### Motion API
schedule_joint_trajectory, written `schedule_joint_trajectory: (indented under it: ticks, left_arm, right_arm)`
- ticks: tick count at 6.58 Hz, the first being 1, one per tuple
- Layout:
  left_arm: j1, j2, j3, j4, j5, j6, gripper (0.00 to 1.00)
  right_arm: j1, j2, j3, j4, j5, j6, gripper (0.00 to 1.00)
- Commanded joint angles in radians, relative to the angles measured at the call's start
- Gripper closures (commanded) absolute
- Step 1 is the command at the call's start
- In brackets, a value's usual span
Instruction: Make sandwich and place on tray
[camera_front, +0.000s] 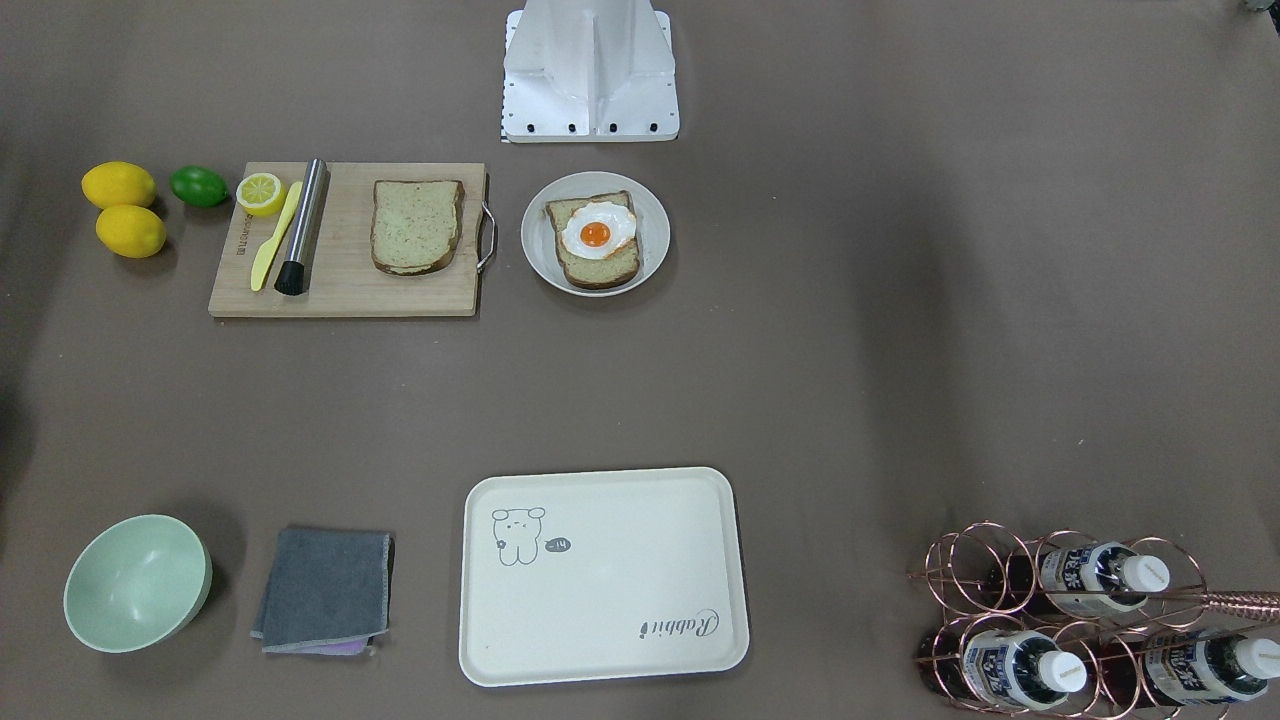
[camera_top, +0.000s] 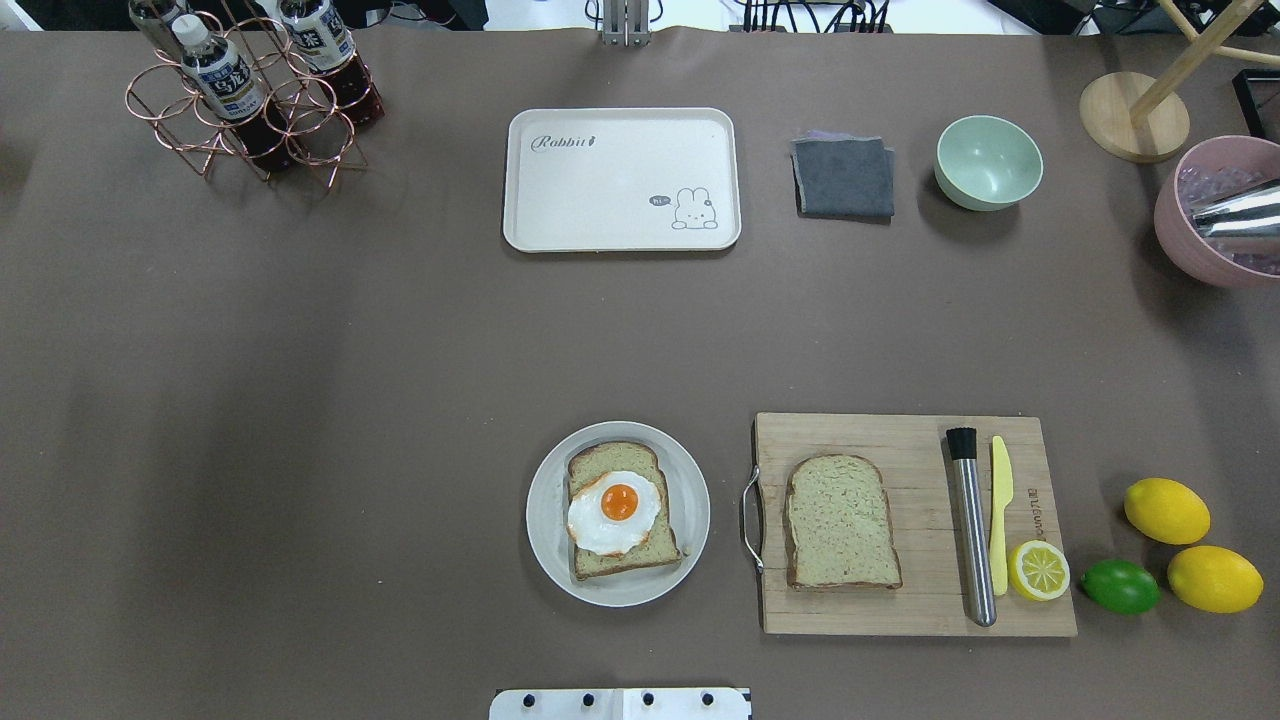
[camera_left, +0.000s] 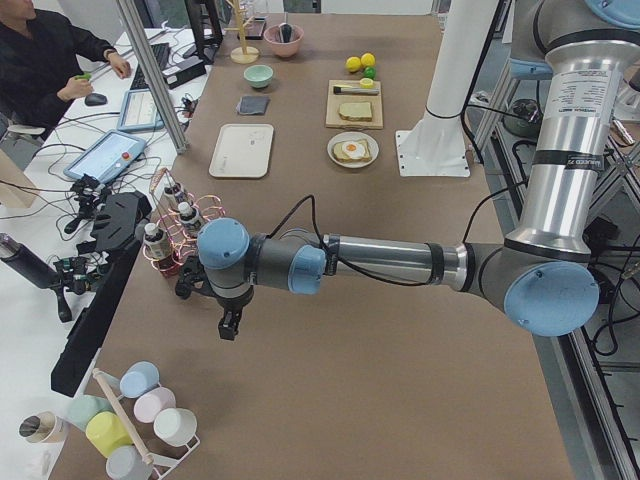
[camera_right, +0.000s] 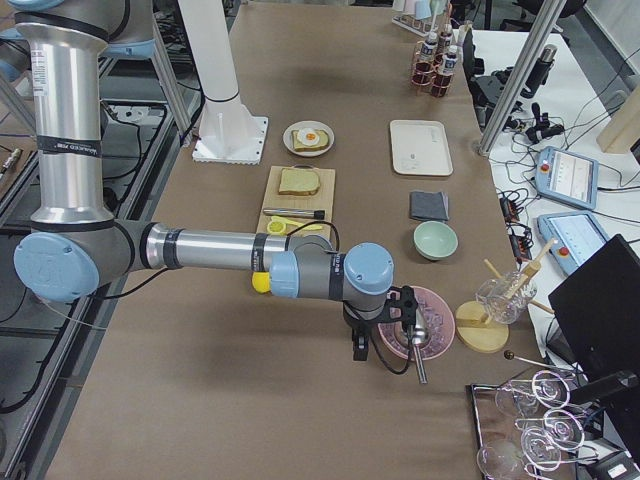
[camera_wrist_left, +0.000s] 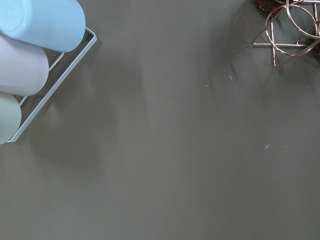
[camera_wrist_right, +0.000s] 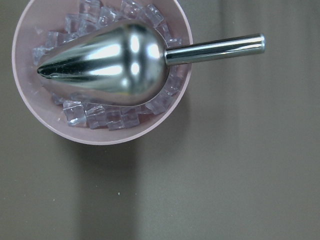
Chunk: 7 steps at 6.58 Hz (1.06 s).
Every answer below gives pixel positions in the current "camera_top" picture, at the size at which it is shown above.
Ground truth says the bread slice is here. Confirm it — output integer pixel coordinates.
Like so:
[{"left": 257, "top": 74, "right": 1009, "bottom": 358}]
[
  {"left": 783, "top": 454, "right": 902, "bottom": 589},
  {"left": 566, "top": 441, "right": 681, "bottom": 580}
]

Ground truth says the steel muddler black tip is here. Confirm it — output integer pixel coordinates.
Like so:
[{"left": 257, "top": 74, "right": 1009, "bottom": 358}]
[{"left": 945, "top": 427, "right": 997, "bottom": 628}]

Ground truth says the left rear tea bottle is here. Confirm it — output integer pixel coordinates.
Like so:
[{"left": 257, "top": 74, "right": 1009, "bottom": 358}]
[{"left": 127, "top": 0, "right": 189, "bottom": 63}]

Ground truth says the grey folded cloth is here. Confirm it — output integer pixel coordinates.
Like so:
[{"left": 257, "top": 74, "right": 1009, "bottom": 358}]
[{"left": 791, "top": 131, "right": 895, "bottom": 219}]

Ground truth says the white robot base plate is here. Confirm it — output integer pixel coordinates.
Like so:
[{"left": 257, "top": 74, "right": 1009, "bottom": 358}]
[{"left": 488, "top": 687, "right": 753, "bottom": 719}]

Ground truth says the wooden cutting board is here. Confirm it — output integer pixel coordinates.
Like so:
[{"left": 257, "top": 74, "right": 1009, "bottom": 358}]
[{"left": 754, "top": 413, "right": 1076, "bottom": 638}]

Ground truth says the lemon half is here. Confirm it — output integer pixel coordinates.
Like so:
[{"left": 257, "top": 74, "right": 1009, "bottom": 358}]
[{"left": 1007, "top": 539, "right": 1071, "bottom": 602}]

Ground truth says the wooden mug tree stand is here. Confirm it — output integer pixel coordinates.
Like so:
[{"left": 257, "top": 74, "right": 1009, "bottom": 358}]
[{"left": 1079, "top": 1, "right": 1279, "bottom": 163}]

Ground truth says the yellow plastic knife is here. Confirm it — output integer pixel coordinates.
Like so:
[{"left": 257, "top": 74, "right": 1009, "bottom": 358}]
[{"left": 988, "top": 436, "right": 1014, "bottom": 597}]

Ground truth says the silver metal scoop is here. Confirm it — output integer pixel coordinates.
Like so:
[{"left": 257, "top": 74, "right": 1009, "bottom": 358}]
[{"left": 1190, "top": 179, "right": 1279, "bottom": 254}]

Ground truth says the copper wire bottle rack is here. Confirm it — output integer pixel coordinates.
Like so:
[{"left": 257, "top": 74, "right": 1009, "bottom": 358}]
[{"left": 125, "top": 1, "right": 370, "bottom": 188}]

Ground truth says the whole lemon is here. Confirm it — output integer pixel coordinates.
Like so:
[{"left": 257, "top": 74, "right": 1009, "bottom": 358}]
[
  {"left": 1167, "top": 544, "right": 1265, "bottom": 614},
  {"left": 1123, "top": 477, "right": 1211, "bottom": 546}
]

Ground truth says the fried egg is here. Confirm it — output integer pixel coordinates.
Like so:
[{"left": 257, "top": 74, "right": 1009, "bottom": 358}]
[{"left": 566, "top": 470, "right": 660, "bottom": 556}]

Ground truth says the upper whole lemon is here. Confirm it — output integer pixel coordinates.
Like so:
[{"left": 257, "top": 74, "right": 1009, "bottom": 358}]
[{"left": 1123, "top": 477, "right": 1211, "bottom": 546}]

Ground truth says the cream rabbit serving tray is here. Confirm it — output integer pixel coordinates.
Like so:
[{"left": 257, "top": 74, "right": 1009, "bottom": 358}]
[{"left": 503, "top": 108, "right": 741, "bottom": 252}]

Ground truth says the tea bottle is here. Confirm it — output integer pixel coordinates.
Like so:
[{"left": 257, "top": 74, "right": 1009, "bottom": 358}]
[
  {"left": 170, "top": 13, "right": 292, "bottom": 172},
  {"left": 276, "top": 1, "right": 384, "bottom": 127},
  {"left": 127, "top": 0, "right": 189, "bottom": 63}
]

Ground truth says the green lime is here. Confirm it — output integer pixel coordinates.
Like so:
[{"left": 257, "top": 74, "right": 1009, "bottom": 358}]
[{"left": 1080, "top": 559, "right": 1161, "bottom": 615}]

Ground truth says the front tea bottle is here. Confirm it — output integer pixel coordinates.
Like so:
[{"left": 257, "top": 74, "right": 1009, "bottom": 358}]
[{"left": 170, "top": 13, "right": 292, "bottom": 172}]

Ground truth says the lower whole lemon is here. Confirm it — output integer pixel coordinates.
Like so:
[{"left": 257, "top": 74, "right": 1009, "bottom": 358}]
[{"left": 1167, "top": 544, "right": 1265, "bottom": 614}]

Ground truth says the mint green bowl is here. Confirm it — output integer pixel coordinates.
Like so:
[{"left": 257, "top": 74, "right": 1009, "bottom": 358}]
[{"left": 934, "top": 115, "right": 1044, "bottom": 211}]

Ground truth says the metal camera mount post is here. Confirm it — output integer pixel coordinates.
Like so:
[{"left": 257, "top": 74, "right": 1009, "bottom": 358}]
[{"left": 596, "top": 0, "right": 652, "bottom": 47}]

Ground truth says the pink bowl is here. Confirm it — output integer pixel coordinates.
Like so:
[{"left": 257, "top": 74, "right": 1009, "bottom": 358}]
[{"left": 1155, "top": 135, "right": 1279, "bottom": 288}]

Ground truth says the right tea bottle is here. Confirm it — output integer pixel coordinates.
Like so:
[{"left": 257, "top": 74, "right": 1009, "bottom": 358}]
[{"left": 276, "top": 1, "right": 384, "bottom": 127}]

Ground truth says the grey round plate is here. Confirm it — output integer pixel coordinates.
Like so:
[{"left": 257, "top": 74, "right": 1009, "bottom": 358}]
[{"left": 525, "top": 421, "right": 710, "bottom": 609}]

